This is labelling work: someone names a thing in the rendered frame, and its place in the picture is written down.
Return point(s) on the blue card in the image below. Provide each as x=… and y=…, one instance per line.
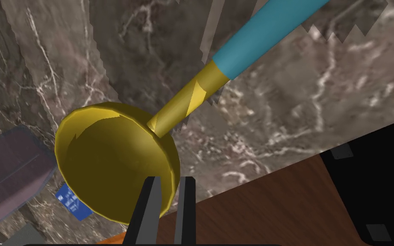
x=74, y=204

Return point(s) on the black appliance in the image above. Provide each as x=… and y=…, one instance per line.
x=378, y=184

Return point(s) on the purple translucent box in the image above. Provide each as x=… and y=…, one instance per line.
x=9, y=171

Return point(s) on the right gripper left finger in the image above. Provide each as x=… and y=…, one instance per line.
x=146, y=213

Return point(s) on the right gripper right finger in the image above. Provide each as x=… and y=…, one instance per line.
x=185, y=212

